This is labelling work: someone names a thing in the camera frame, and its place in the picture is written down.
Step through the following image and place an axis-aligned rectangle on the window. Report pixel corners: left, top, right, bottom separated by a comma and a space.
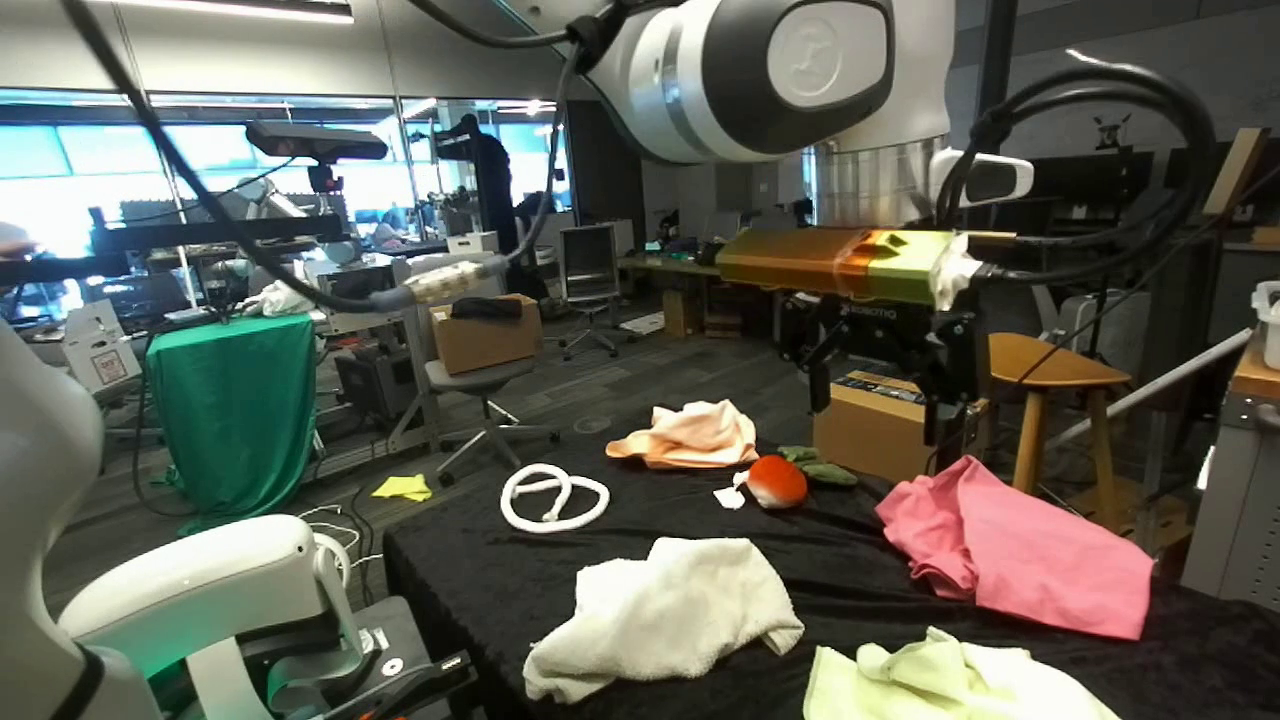
0, 92, 573, 263

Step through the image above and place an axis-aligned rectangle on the white rope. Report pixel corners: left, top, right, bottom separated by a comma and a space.
499, 462, 612, 535

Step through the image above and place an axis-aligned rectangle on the light yellow t-shirt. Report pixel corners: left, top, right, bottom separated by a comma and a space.
802, 626, 1123, 720

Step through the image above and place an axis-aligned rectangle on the green cloth covered table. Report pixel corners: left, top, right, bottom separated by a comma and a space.
145, 312, 320, 533

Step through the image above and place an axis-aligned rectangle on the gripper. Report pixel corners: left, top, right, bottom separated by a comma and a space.
799, 295, 985, 449

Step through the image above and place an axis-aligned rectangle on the white towel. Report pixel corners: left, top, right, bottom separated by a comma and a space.
522, 536, 806, 705

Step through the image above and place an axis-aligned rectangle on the grey cabinet with wooden top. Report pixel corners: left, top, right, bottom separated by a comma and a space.
1179, 340, 1280, 613

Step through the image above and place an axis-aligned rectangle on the white cable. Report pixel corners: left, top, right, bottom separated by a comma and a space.
297, 503, 387, 573

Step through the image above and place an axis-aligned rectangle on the pink t-shirt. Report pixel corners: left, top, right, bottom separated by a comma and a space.
875, 455, 1155, 642

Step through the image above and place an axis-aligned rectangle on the grey office chair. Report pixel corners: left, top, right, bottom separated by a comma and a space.
424, 357, 562, 488

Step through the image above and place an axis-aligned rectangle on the cardboard box with black label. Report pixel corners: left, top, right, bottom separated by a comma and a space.
811, 371, 992, 485

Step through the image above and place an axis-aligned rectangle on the red toy radish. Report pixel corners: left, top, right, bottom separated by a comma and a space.
713, 445, 860, 512

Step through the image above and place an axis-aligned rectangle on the white cardboard box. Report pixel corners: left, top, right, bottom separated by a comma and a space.
60, 299, 145, 403

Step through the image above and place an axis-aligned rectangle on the peach t-shirt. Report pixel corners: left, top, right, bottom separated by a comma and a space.
605, 399, 760, 471

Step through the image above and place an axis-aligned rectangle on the yellow cloth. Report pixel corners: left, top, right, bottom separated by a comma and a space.
370, 473, 435, 504

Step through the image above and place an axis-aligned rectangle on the person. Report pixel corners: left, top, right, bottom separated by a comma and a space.
455, 112, 523, 257

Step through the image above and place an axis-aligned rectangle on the wooden stool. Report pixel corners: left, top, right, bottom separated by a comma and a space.
984, 331, 1134, 532

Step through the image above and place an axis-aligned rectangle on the black mesh office chair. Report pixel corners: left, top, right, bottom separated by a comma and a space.
556, 224, 629, 362

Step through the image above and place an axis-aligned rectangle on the black tablecloth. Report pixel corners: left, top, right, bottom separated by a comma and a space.
383, 398, 1280, 720

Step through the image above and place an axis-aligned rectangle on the camera on mount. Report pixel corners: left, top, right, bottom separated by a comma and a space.
244, 119, 390, 197

